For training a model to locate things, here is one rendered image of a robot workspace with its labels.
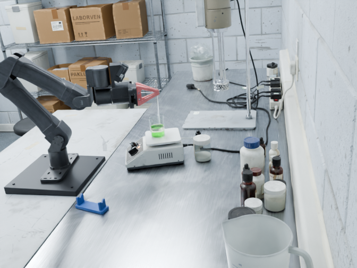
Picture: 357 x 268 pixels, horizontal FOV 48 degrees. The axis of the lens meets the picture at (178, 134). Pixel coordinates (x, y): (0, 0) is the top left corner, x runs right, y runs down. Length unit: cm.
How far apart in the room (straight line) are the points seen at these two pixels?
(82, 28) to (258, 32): 152
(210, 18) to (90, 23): 213
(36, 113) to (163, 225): 56
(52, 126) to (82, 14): 234
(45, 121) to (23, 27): 260
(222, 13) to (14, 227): 101
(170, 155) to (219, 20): 55
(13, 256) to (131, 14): 262
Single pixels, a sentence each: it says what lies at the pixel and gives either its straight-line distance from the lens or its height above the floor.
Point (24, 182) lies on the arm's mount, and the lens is 141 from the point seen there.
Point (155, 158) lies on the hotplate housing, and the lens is 136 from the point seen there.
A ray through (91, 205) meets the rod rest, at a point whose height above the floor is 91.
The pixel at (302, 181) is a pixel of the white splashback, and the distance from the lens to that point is 105.
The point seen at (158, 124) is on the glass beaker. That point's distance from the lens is 135.
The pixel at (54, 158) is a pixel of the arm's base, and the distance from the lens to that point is 140.
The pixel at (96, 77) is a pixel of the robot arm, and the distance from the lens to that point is 129.
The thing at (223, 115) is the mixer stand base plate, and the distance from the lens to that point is 175.
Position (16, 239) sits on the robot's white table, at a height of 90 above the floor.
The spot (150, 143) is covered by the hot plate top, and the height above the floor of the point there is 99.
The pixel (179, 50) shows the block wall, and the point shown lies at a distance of 377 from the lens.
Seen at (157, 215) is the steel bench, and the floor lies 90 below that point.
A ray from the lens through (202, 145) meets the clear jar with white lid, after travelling 135.
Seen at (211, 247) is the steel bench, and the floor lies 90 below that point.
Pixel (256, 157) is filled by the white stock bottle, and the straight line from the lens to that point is 120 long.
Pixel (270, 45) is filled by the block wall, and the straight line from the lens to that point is 369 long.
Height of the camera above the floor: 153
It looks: 23 degrees down
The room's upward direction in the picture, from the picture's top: 6 degrees counter-clockwise
